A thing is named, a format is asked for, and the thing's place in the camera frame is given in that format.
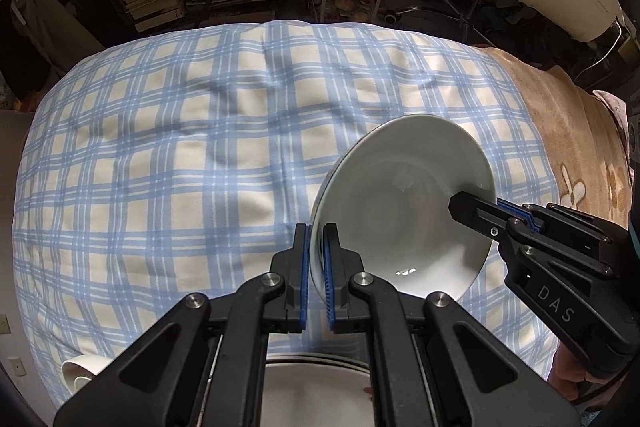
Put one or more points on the wall socket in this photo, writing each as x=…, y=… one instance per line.
x=5, y=327

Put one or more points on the red patterned bowl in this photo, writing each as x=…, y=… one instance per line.
x=389, y=197

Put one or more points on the blue plaid tablecloth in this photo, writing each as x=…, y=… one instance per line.
x=183, y=162

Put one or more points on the person's right hand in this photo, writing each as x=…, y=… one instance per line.
x=567, y=373

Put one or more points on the white bowl with cat print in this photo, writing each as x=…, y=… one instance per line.
x=79, y=371

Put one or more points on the large cherry plate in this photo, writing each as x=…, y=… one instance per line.
x=316, y=390

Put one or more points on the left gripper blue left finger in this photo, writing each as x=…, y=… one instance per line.
x=203, y=362

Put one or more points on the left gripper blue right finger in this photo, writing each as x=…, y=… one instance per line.
x=431, y=363

